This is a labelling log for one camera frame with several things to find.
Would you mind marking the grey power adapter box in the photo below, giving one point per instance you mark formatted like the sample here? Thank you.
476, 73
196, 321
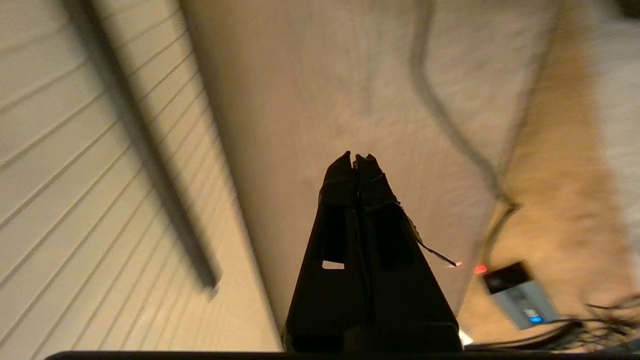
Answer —
520, 300

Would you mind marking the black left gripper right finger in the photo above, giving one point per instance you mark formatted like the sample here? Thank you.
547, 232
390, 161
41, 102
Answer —
400, 290

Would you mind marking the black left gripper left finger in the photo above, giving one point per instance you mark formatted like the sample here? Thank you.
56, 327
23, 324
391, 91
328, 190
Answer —
330, 280

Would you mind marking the cream white ribbed drawer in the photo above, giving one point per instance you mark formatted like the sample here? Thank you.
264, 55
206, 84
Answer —
60, 175

